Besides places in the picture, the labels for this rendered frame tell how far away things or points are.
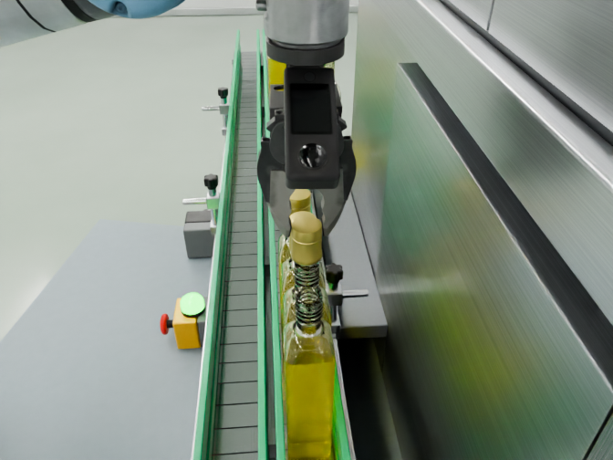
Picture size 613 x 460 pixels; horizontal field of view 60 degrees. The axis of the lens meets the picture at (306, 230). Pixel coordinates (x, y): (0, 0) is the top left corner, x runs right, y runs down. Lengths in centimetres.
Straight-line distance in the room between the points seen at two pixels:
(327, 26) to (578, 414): 34
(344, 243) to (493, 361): 69
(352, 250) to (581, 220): 77
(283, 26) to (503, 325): 29
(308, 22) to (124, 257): 94
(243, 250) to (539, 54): 76
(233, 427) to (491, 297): 47
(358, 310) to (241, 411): 27
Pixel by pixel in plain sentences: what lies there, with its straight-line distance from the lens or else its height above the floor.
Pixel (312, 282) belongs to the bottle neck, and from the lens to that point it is 61.
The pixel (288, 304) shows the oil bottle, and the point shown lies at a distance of 63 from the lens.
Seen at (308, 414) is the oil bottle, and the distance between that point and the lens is 67.
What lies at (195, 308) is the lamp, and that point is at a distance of 99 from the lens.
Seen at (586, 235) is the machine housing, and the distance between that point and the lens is 31.
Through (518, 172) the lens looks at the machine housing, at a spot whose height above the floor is 135.
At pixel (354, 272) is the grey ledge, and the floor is 88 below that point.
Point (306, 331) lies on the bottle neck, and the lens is 58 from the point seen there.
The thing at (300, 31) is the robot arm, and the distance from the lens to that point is 47.
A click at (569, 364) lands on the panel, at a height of 130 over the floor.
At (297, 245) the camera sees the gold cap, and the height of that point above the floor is 117.
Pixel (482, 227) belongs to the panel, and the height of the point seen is 130.
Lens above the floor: 153
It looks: 36 degrees down
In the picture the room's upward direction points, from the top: straight up
